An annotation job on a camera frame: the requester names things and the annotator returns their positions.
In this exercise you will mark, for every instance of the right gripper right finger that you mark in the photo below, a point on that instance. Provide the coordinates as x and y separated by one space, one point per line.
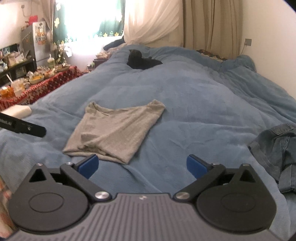
206 176

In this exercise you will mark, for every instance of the folded cream towel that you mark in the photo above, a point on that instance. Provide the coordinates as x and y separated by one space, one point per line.
18 111

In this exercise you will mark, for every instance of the dark wooden nightstand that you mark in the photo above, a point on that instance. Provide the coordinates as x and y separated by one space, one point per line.
99 61

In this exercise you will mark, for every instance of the grey knit polo shirt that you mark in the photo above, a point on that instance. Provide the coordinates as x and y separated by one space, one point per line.
113 134

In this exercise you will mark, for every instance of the grey wall socket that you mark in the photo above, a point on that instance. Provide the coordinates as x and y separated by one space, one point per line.
248 42

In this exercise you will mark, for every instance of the blue denim garment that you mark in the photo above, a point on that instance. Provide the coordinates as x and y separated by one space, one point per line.
274 149

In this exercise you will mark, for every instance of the green window curtain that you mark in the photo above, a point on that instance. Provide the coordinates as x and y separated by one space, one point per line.
86 20

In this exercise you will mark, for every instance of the red patterned tablecloth table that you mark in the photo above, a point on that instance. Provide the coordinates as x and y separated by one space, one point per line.
37 91

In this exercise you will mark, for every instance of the green drink cup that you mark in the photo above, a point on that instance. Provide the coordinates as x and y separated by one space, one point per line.
51 62

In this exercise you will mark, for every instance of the black cat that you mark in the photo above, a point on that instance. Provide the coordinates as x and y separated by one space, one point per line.
136 61

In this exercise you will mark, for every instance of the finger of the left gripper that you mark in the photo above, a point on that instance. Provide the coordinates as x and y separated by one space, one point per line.
20 126

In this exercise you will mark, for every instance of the silver refrigerator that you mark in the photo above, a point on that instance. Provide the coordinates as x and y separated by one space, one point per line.
36 43

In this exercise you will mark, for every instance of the colourful plaid bed sheet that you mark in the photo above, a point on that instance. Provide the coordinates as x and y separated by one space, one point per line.
7 227

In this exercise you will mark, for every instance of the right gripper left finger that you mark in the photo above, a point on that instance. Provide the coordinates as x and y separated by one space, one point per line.
77 176

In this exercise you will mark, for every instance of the beige drape curtain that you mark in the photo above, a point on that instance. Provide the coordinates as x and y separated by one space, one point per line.
214 26

